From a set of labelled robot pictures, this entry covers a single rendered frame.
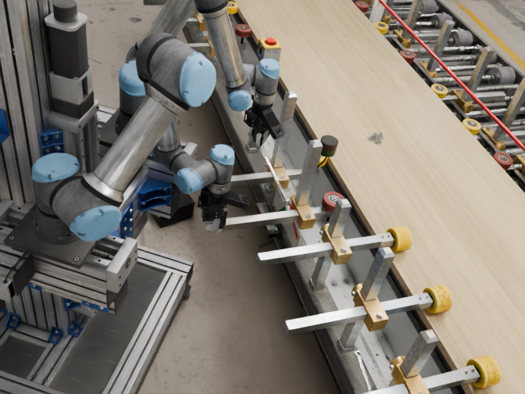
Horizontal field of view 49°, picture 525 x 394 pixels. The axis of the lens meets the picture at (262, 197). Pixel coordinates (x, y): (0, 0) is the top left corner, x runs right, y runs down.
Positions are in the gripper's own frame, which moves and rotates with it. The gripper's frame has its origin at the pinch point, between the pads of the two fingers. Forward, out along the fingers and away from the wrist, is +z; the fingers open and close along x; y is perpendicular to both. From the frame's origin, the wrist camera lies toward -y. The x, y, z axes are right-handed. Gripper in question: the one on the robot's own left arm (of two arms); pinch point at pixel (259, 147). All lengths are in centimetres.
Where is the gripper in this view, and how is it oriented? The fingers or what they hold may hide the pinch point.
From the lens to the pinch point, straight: 221.5
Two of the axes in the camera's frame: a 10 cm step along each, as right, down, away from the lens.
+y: -6.3, -6.0, 5.0
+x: -7.6, 3.5, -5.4
